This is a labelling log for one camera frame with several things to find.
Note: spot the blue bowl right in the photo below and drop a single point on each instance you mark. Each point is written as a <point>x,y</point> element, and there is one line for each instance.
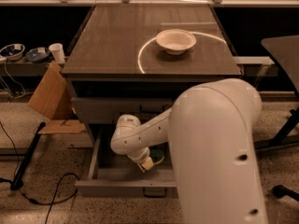
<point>37,55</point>

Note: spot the black caster foot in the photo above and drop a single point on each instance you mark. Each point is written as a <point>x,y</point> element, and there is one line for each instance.
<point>280,191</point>

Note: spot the closed upper drawer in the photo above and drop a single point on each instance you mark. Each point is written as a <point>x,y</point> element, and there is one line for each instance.
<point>107,110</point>

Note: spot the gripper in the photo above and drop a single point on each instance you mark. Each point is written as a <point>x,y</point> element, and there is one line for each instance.
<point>141,156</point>

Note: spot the blue bowl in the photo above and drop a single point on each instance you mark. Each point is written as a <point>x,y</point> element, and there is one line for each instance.
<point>12,52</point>
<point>37,55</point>

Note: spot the white paper cup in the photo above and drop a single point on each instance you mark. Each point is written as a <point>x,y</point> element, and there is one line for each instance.
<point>57,52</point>

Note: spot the black stand frame right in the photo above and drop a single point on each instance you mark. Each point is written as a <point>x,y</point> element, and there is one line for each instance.
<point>283,136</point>

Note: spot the white bowl on counter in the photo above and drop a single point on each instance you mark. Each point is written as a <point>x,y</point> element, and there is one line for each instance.
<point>175,41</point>

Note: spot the blue bowl left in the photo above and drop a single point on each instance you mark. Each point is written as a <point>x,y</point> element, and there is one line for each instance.
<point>12,52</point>

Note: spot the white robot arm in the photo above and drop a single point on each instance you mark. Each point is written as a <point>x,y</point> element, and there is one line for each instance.
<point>209,130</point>

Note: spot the grey drawer cabinet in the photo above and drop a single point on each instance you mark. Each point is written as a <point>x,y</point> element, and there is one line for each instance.
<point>117,55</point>

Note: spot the open middle drawer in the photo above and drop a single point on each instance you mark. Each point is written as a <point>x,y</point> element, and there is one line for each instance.
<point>114,176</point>

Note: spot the grey side shelf left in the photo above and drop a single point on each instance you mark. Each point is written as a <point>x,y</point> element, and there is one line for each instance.
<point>24,68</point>

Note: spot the brown cardboard box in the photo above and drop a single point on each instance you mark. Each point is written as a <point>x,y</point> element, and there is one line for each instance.
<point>52,100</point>

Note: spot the green yellow sponge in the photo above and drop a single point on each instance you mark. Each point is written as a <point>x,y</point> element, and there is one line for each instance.
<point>157,156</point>

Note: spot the black left stand leg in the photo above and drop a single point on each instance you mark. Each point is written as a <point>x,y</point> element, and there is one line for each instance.
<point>17,181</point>

